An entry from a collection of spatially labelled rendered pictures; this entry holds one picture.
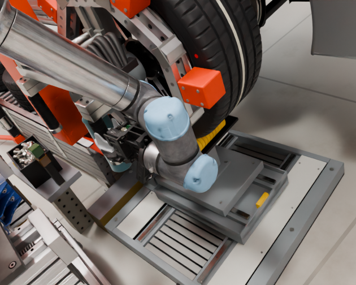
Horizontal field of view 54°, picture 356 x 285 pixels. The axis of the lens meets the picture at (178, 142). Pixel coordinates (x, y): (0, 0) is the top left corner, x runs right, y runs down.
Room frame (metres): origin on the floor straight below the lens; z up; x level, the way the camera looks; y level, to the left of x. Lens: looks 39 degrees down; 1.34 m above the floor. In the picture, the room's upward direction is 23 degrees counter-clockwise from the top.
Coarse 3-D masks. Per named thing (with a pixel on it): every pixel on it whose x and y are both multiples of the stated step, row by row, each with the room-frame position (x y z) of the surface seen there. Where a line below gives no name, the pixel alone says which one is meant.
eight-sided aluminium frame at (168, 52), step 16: (64, 0) 1.09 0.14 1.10; (80, 0) 1.02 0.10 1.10; (96, 0) 0.95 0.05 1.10; (64, 16) 1.13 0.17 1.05; (144, 16) 0.89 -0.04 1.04; (64, 32) 1.18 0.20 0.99; (144, 32) 0.85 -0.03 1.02; (160, 32) 0.86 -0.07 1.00; (160, 48) 0.81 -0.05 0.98; (176, 48) 0.82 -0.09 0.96; (160, 64) 0.82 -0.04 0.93; (176, 64) 0.84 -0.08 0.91; (176, 80) 0.80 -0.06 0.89; (176, 96) 0.82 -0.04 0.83; (192, 112) 0.81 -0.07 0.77
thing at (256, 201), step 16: (272, 176) 1.01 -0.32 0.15; (160, 192) 1.17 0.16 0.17; (256, 192) 0.97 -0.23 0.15; (272, 192) 0.93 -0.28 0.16; (176, 208) 1.10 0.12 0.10; (192, 208) 1.02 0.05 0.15; (240, 208) 0.91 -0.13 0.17; (256, 208) 0.89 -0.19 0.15; (208, 224) 0.94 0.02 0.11; (224, 224) 0.88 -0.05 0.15; (240, 224) 0.85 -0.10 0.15; (256, 224) 0.85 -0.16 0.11; (240, 240) 0.80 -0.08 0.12
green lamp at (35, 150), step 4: (36, 144) 1.16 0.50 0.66; (28, 148) 1.16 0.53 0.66; (32, 148) 1.15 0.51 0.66; (36, 148) 1.14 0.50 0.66; (40, 148) 1.15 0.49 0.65; (32, 152) 1.13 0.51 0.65; (36, 152) 1.14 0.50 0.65; (40, 152) 1.14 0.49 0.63; (44, 152) 1.15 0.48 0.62; (36, 156) 1.13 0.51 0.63
